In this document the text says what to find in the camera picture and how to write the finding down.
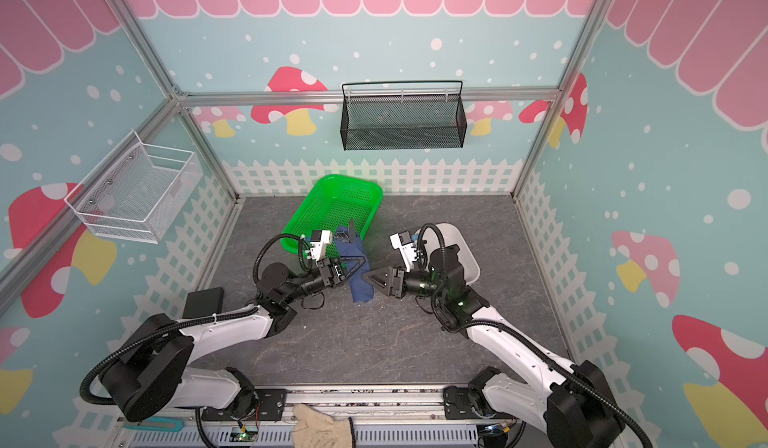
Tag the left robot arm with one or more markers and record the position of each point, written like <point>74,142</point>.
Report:
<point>152,370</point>

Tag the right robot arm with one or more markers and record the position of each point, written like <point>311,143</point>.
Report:
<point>571,403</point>

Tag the black mesh wall basket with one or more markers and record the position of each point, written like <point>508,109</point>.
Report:
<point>403,115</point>

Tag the black flat pad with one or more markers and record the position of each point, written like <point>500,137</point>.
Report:
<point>203,303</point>

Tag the white plastic tub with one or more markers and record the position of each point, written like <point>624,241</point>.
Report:
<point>452,235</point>

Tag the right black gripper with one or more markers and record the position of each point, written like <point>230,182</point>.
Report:
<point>398,281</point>

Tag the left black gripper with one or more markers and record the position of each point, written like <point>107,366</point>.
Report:
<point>332,271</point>

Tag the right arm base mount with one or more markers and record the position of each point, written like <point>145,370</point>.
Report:
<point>466,403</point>

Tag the teal handled tool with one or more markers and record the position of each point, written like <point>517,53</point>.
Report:
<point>162,424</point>

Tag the green plastic basket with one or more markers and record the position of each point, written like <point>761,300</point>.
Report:
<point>333,201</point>

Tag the white wire wall basket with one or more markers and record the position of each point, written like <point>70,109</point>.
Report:
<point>136,193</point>

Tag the beige work glove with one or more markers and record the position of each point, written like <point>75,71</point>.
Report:
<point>316,429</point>

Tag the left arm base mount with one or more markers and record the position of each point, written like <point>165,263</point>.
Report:
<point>260,405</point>

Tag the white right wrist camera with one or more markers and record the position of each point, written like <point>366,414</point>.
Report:
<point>404,243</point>

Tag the dark blue paper napkin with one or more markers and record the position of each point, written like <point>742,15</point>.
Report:
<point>350,247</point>

